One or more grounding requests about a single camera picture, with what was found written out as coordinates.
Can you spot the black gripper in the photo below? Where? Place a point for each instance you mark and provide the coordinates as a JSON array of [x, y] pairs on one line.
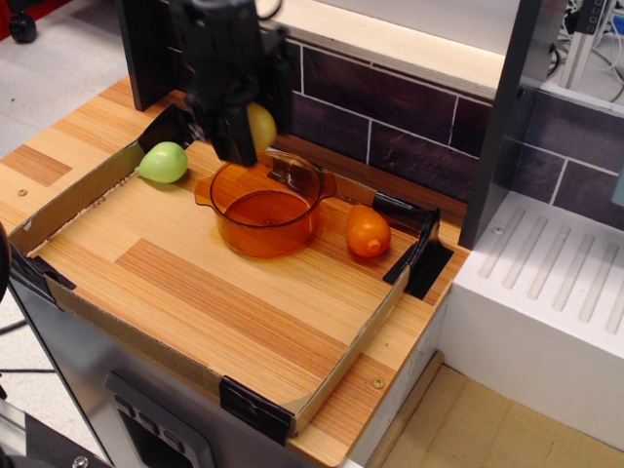
[[233, 61]]

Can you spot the yellow plastic potato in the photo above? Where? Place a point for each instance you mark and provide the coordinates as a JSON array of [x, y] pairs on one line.
[[262, 125]]

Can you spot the orange transparent plastic pot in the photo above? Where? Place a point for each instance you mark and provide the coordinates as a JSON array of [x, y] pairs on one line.
[[270, 209]]

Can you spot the green plastic pear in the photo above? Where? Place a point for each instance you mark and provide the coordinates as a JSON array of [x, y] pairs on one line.
[[166, 162]]

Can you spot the light wooden upper shelf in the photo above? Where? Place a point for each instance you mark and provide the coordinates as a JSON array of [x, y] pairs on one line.
[[459, 45]]

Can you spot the orange plastic carrot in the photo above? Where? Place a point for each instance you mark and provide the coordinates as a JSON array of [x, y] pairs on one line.
[[368, 234]]

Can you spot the toy oven front panel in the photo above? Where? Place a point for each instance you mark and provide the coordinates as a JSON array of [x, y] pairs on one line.
[[159, 437]]

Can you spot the white sink drainboard unit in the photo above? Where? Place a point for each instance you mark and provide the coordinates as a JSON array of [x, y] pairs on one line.
[[536, 314]]

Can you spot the dark grey vertical post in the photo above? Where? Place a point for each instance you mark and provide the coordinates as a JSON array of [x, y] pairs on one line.
[[525, 69]]

